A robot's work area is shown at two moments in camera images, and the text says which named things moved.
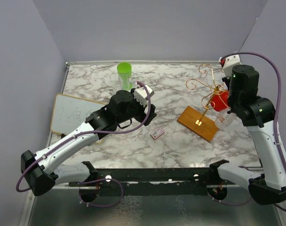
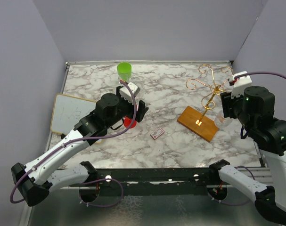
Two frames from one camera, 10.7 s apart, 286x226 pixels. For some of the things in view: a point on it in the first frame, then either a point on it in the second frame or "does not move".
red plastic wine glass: x=219 y=101 → x=127 y=121
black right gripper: x=227 y=81 → x=227 y=103
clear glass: x=224 y=119 does not move
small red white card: x=157 y=133 does not move
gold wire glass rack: x=193 y=121 does not move
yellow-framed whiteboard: x=69 y=112 does not move
